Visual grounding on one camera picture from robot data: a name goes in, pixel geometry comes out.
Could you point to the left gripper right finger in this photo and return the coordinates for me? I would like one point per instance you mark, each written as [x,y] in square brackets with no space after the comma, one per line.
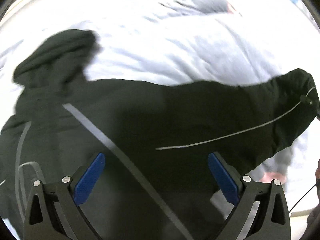
[272,219]

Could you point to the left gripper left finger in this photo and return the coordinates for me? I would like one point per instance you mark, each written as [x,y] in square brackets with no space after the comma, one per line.
[41,217]

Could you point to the black hooded jacket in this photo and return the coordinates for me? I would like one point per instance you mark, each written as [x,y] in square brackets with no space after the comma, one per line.
[156,183]

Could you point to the person right hand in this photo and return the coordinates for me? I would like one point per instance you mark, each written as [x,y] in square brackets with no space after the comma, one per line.
[317,173]

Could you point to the grey floral bed quilt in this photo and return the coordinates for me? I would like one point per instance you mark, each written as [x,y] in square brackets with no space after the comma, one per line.
[183,43]

